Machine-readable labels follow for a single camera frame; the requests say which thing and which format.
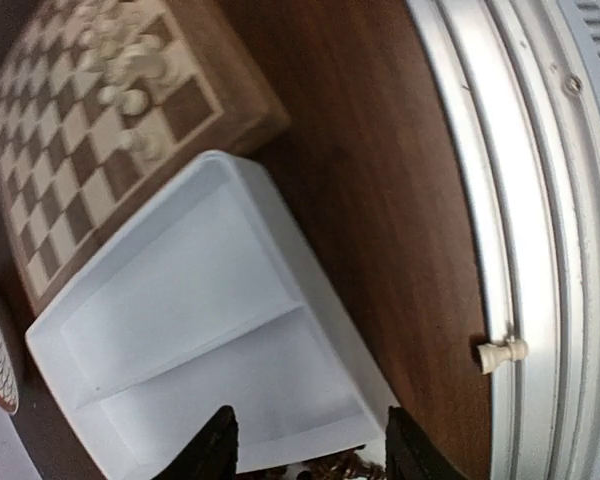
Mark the white compartment tray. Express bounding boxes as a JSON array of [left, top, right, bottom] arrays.
[[26, 150, 396, 479]]

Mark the white chess pawn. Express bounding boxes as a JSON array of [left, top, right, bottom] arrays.
[[98, 85, 124, 106], [126, 130, 161, 158]]

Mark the pile of dark chess pieces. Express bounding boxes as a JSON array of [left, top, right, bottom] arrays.
[[262, 450, 387, 480]]

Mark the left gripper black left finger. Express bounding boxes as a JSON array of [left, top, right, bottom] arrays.
[[154, 405, 238, 480]]

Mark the wooden chess board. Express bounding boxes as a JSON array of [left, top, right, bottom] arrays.
[[0, 1, 289, 313]]

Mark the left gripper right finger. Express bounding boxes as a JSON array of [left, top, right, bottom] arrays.
[[385, 407, 465, 480]]

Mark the white chess knight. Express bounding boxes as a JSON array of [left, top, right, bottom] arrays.
[[118, 89, 150, 116]]

